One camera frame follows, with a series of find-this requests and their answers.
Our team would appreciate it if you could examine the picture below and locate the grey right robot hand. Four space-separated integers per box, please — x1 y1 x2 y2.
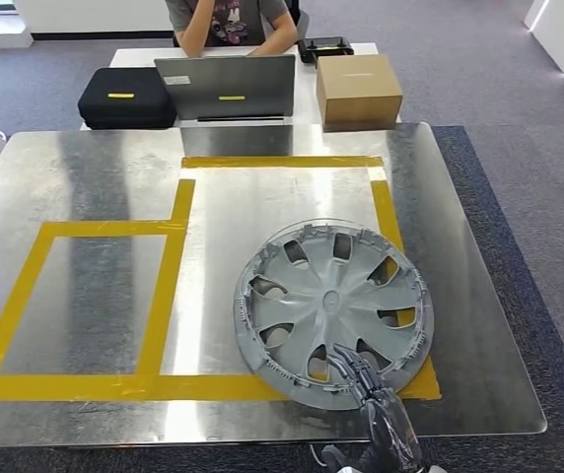
321 344 426 473

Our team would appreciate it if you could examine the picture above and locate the grey plastic wheel cover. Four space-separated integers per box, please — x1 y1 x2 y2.
233 218 435 411

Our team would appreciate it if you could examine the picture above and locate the steel top workbench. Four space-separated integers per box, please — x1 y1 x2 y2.
0 121 548 448

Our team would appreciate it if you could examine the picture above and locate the clear plastic film cover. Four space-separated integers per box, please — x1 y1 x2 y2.
360 388 426 473

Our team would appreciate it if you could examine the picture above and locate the yellow tape bench marking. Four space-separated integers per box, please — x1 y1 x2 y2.
0 155 442 403

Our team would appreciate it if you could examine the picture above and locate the brown cardboard box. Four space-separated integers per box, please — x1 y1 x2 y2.
316 53 404 132

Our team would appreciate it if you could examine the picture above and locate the white desk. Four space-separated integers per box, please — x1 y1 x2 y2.
80 41 402 132

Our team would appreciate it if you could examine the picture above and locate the black handheld controller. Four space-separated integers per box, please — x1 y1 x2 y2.
297 35 356 65

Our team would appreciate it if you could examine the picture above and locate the grey laptop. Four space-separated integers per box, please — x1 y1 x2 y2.
154 54 296 125

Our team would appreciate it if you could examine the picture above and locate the person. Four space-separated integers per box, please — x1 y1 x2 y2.
165 0 298 59

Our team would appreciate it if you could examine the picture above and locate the black fabric case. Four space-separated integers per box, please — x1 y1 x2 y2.
77 67 179 130

